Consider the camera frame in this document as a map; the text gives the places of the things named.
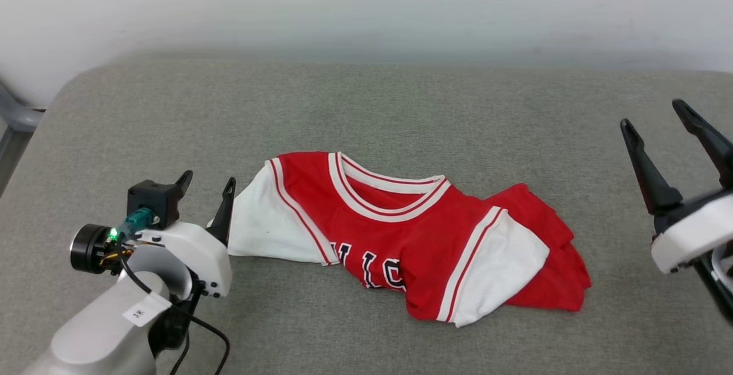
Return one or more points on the grey plastic chair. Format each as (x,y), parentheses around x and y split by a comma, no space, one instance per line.
(14,117)

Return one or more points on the white paper label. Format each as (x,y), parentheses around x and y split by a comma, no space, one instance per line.
(146,309)

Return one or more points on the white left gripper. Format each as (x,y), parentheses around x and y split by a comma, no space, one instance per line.
(197,252)

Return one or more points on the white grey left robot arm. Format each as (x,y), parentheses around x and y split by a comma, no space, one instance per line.
(97,335)

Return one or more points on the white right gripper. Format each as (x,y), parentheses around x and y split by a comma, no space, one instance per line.
(690,235)

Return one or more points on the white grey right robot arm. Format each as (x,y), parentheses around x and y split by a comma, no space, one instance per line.
(718,289)

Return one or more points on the red and white basketball jersey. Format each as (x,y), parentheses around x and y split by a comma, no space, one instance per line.
(418,237)

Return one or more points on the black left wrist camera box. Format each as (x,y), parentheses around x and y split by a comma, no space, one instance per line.
(153,200)

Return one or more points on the grey fabric sofa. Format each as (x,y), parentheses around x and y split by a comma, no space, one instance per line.
(401,106)

